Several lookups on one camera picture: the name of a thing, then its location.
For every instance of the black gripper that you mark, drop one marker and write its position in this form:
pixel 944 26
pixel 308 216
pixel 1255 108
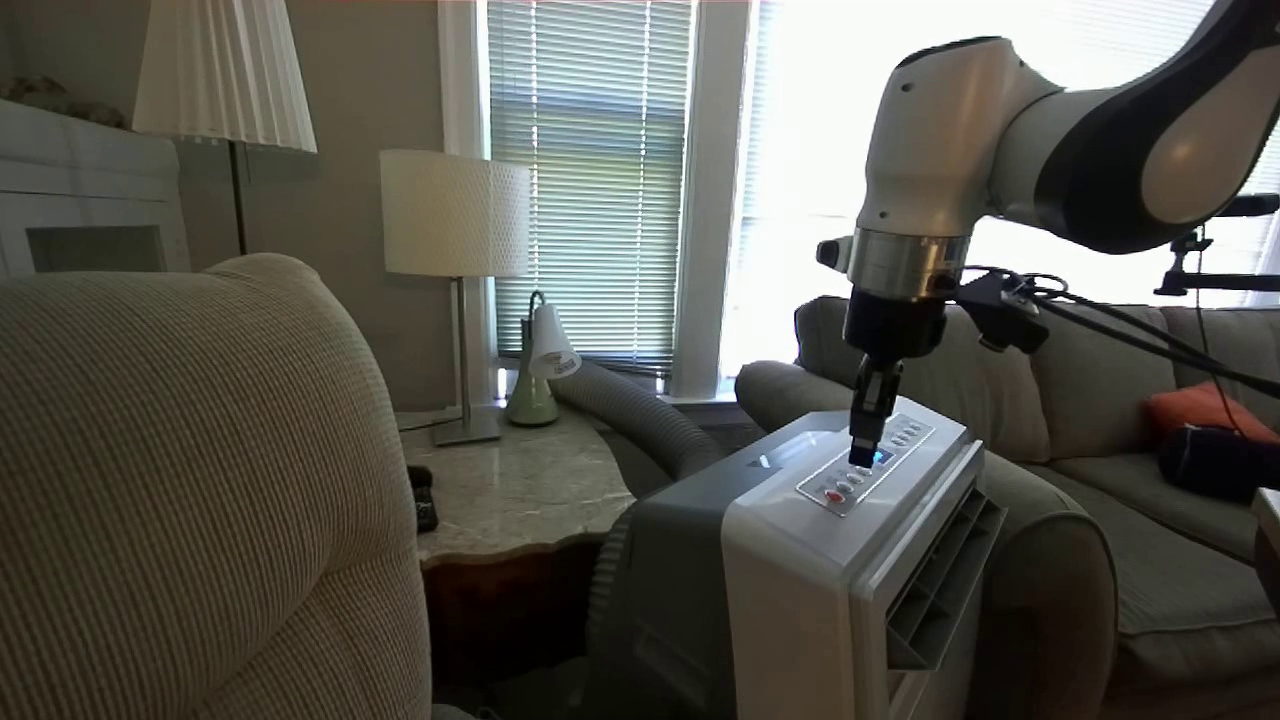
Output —
pixel 892 326

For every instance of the white glass door cabinet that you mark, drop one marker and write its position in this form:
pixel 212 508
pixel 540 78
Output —
pixel 83 173

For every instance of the black remote control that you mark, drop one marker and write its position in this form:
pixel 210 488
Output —
pixel 421 480
pixel 429 514

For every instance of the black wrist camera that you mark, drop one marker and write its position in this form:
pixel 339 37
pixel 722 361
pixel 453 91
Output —
pixel 1000 312

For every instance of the white portable air cooler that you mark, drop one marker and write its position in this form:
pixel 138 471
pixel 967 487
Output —
pixel 803 600

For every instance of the black camera stand bar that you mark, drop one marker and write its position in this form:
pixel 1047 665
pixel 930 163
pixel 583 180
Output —
pixel 1226 281

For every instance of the tall window with blinds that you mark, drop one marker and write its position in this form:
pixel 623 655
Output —
pixel 587 173

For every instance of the marble top side table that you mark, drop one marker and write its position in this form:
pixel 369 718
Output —
pixel 523 487

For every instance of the grey beige sofa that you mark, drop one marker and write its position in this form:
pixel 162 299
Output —
pixel 1162 573

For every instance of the drum shade table lamp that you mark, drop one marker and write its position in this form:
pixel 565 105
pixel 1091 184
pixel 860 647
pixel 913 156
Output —
pixel 453 212

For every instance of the pleated shade floor lamp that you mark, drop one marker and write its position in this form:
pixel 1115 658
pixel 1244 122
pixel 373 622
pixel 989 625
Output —
pixel 221 72

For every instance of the beige upholstered armchair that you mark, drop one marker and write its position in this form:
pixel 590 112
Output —
pixel 203 507

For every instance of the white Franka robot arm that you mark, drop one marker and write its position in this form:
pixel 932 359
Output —
pixel 961 134

